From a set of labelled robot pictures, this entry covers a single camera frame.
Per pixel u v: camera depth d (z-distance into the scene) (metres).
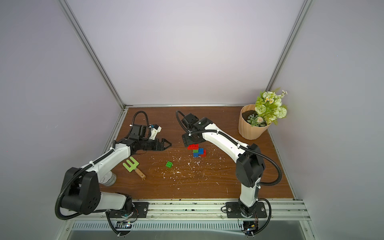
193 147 0.74
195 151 0.87
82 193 0.42
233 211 0.73
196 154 0.90
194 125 0.59
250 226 0.70
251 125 0.86
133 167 0.88
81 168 0.45
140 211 0.73
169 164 0.87
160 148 0.76
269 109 0.82
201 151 0.89
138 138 0.68
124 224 0.71
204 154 0.90
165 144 0.77
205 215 0.73
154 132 0.79
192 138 0.74
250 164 0.45
